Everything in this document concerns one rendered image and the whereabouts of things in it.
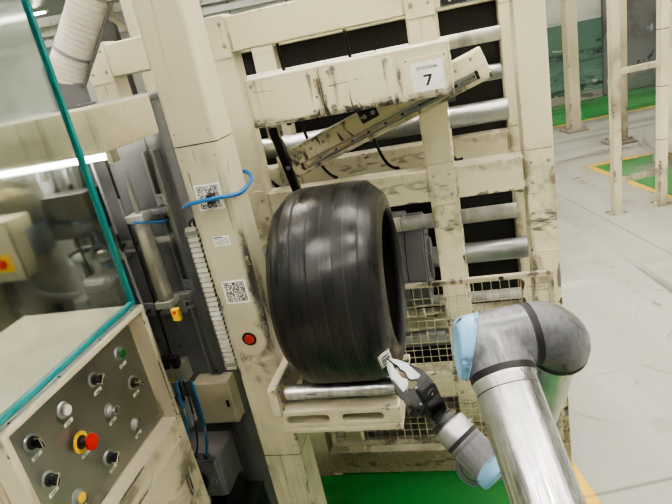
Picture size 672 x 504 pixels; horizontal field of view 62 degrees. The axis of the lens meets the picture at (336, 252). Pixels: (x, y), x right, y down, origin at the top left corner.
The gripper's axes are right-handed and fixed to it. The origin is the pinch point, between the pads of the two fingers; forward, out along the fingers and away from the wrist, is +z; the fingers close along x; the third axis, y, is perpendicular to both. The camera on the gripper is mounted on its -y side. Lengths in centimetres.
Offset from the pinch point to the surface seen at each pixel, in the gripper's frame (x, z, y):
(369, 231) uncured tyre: 15.2, 23.8, -19.8
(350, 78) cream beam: 44, 63, -23
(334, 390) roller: -14.0, 8.8, 18.5
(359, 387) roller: -8.3, 4.3, 17.1
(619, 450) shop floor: 69, -69, 119
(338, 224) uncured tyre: 10.3, 29.9, -21.4
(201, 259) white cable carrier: -20, 59, -1
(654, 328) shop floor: 159, -50, 174
